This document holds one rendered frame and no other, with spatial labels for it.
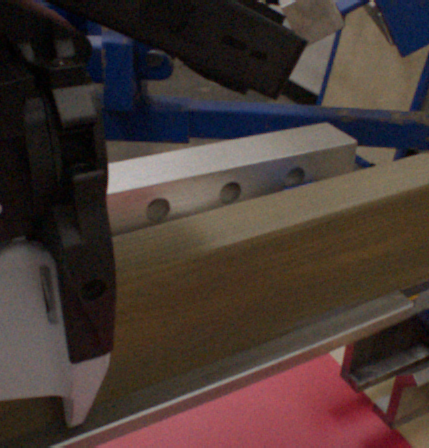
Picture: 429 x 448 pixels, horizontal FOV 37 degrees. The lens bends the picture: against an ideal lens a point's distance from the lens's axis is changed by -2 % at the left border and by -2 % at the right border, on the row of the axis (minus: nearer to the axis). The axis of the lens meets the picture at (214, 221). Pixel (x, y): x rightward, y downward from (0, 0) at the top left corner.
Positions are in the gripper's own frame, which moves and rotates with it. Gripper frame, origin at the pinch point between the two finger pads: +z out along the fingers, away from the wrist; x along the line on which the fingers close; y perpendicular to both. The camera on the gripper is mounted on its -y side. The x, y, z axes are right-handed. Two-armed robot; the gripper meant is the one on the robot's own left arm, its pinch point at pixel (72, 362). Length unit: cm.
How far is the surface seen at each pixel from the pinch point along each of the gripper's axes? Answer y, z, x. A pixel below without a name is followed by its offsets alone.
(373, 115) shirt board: -61, 17, -49
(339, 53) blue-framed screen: -190, 67, -213
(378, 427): -19.5, 13.6, 0.6
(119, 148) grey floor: -89, 109, -239
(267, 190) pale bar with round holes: -24.3, 8.1, -22.0
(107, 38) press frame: -24, 5, -62
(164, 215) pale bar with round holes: -14.4, 8.4, -22.3
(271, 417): -13.6, 13.6, -3.4
